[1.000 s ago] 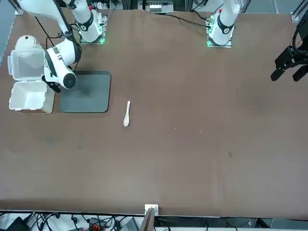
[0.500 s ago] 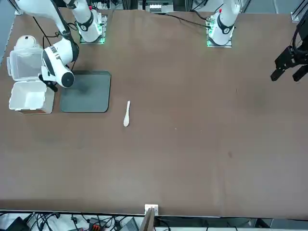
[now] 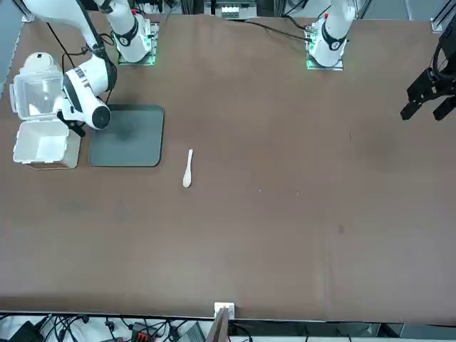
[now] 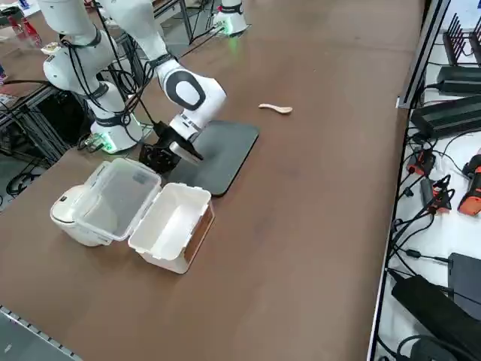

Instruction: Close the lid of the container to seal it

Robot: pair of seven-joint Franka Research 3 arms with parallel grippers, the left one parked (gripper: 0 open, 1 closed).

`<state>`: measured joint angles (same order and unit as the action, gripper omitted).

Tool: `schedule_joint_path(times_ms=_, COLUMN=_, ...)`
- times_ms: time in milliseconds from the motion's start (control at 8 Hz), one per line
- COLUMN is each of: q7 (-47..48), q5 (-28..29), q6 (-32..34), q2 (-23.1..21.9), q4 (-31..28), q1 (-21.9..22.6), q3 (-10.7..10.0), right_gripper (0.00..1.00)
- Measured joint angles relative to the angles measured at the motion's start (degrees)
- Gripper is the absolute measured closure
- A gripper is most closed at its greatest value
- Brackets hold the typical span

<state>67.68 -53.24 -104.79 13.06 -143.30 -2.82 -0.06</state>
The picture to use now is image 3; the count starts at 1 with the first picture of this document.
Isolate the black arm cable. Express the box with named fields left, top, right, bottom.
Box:
left=46, top=0, right=118, bottom=104
left=432, top=45, right=450, bottom=78

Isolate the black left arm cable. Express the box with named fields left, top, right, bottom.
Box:
left=432, top=45, right=450, bottom=78

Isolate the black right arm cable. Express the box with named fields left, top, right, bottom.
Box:
left=46, top=0, right=118, bottom=104

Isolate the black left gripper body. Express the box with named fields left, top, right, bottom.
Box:
left=407, top=67, right=456, bottom=105

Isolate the aluminium frame bracket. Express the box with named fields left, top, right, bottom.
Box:
left=430, top=6, right=456, bottom=34

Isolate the white plastic container base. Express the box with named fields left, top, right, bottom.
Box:
left=13, top=119, right=82, bottom=170

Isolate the black table cable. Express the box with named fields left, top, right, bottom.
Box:
left=244, top=18, right=308, bottom=41

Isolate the dark grey square tray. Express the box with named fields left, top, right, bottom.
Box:
left=88, top=103, right=165, bottom=167

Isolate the black red power strip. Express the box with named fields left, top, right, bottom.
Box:
left=128, top=322, right=151, bottom=342

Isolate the white power strip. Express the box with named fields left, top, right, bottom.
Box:
left=220, top=5, right=247, bottom=19

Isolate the white rounded plastic device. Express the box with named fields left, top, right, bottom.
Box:
left=21, top=52, right=60, bottom=72

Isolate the white plastic spoon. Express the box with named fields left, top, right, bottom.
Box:
left=182, top=148, right=195, bottom=189

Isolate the white socket box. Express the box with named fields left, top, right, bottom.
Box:
left=213, top=301, right=237, bottom=318

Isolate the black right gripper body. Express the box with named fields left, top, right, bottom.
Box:
left=56, top=110, right=87, bottom=138

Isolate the brown wooden board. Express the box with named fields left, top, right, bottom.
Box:
left=206, top=306, right=230, bottom=342

